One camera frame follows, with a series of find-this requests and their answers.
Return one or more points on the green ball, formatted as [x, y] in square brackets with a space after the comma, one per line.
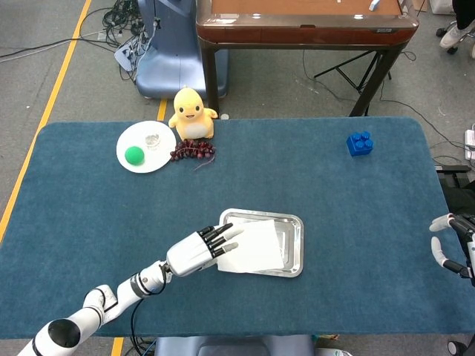
[134, 155]

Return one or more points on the white round plate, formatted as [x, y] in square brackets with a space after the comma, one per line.
[135, 133]

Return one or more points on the grey blue robot torso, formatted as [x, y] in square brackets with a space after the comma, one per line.
[234, 346]

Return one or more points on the white paper sheet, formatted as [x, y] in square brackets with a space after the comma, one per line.
[256, 248]

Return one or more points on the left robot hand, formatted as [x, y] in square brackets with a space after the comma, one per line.
[189, 254]

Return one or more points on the white power strip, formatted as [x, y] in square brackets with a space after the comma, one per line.
[470, 141]

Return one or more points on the blue grey machine base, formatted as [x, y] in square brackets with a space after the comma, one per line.
[170, 55]

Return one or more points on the seated person in black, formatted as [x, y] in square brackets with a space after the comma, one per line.
[465, 15]

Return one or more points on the blue building block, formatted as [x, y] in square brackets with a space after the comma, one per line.
[358, 146]

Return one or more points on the blue felt table cover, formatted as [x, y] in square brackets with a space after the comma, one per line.
[297, 185]

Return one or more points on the small clear jar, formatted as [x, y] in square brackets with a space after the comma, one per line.
[153, 141]

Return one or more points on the brown mahjong table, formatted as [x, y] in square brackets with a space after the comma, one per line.
[297, 33]

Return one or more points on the bunch of red grapes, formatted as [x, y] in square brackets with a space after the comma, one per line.
[193, 148]

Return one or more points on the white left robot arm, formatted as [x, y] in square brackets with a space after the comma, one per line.
[126, 289]

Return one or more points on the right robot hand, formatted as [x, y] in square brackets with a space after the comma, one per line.
[469, 230]

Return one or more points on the stainless steel tray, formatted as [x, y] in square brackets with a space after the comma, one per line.
[292, 237]

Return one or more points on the single white blue mahjong tile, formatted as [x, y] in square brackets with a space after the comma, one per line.
[374, 4]

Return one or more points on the yellow plush duck toy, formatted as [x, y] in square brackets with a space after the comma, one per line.
[191, 118]

